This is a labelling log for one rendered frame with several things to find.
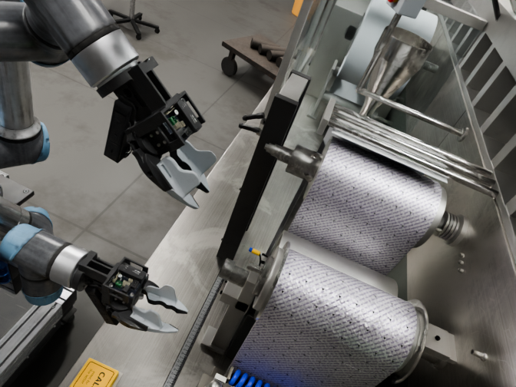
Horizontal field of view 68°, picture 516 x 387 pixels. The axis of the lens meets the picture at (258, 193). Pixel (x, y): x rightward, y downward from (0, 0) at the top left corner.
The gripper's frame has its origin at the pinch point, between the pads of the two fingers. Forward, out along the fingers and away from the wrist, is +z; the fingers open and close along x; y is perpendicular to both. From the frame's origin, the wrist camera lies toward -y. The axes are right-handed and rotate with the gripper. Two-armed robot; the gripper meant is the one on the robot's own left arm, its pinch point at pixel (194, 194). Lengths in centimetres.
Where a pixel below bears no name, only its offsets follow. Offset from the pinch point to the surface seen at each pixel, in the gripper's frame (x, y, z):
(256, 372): -5.6, -10.5, 38.1
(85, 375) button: -15.3, -39.8, 22.2
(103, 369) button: -12.9, -38.2, 24.0
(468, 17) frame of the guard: 97, 45, 19
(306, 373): -5.6, 0.5, 39.1
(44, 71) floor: 195, -230, -61
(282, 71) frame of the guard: 97, -16, 8
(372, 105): 70, 14, 24
